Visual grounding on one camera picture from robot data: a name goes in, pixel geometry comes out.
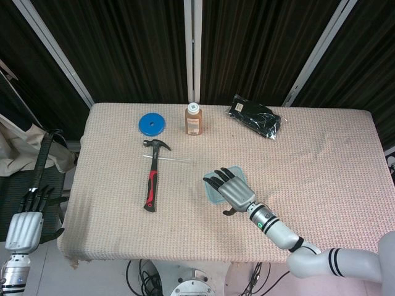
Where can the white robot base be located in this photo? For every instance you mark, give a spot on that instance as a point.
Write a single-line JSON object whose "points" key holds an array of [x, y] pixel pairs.
{"points": [[191, 277]]}

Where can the white metal frame post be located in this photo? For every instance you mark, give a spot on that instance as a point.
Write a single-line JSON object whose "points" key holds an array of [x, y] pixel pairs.
{"points": [[192, 46], [318, 52], [55, 52]]}

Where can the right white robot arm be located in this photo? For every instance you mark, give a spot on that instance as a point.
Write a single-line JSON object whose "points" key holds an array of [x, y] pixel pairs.
{"points": [[277, 231]]}

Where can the beige jacket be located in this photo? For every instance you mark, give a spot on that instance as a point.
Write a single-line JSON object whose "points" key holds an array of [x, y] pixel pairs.
{"points": [[18, 148]]}

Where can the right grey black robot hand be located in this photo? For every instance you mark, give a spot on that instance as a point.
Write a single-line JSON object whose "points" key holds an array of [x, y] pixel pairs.
{"points": [[237, 192]]}

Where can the blue round disc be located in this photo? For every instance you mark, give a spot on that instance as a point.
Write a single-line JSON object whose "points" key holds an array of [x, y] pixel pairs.
{"points": [[157, 126]]}

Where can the black item in plastic bag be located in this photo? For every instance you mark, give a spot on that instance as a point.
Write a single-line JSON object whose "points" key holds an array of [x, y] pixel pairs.
{"points": [[256, 118]]}

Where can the black office chair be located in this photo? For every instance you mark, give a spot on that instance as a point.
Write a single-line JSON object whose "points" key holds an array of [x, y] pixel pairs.
{"points": [[15, 188]]}

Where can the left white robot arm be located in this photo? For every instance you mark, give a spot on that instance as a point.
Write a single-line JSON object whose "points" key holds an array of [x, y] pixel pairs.
{"points": [[14, 272]]}

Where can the black white printed sign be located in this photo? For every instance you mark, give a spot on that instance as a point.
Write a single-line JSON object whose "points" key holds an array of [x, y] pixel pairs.
{"points": [[391, 166]]}

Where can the teal container lid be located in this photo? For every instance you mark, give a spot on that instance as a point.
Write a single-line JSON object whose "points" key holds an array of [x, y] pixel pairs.
{"points": [[239, 172]]}

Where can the beige waffle tablecloth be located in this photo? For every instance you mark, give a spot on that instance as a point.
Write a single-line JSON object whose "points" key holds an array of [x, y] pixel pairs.
{"points": [[154, 234]]}

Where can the clear thin plastic tube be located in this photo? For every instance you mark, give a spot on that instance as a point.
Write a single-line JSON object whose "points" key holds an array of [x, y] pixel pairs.
{"points": [[176, 159]]}

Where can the black red claw hammer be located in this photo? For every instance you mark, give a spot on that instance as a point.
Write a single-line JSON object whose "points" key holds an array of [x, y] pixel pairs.
{"points": [[152, 185]]}

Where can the brown juice bottle white cap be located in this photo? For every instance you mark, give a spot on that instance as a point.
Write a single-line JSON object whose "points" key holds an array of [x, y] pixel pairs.
{"points": [[193, 121]]}

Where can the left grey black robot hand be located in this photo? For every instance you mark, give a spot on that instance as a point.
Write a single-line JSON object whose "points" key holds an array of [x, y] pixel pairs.
{"points": [[23, 231]]}

